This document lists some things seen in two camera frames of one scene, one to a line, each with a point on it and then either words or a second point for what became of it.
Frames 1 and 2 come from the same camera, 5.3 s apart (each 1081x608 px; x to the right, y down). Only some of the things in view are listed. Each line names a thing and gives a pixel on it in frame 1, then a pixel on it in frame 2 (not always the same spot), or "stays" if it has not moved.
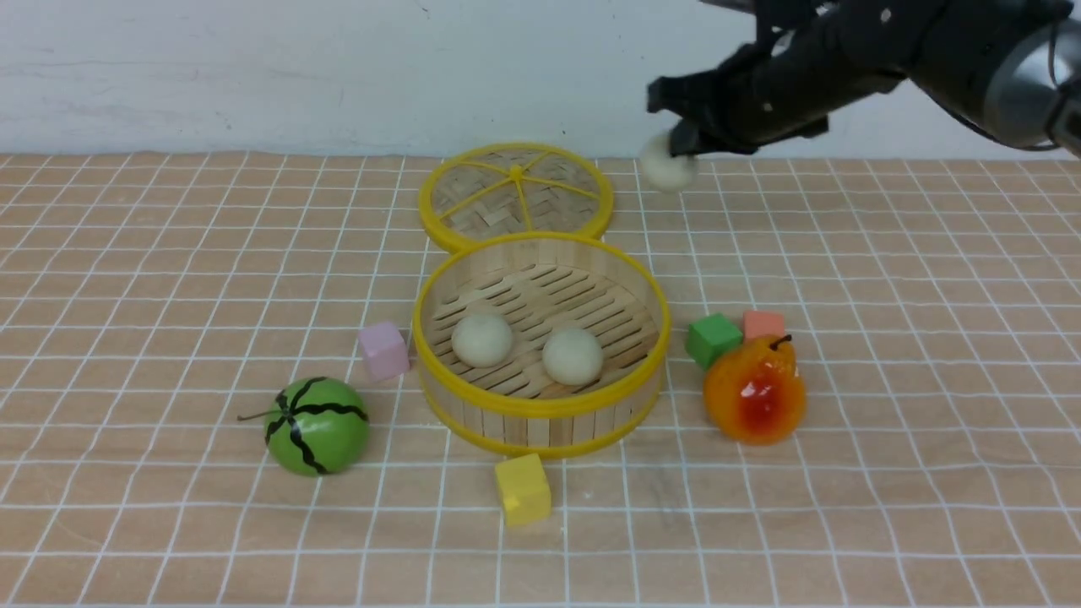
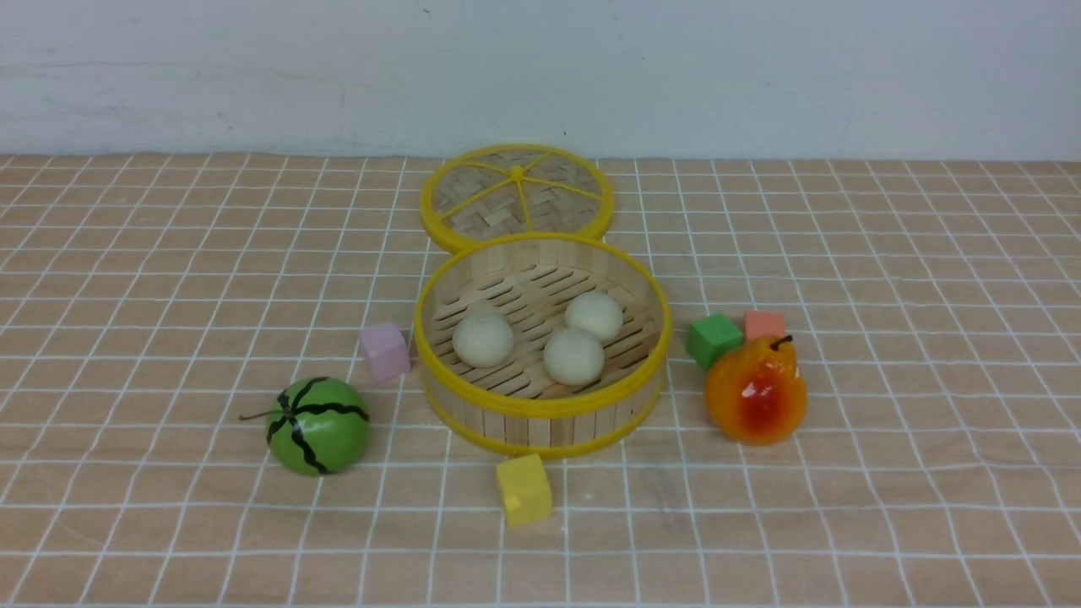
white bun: [572, 356] stays
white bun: [481, 341] stays
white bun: [665, 171] → [597, 312]
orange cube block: [759, 323] stays
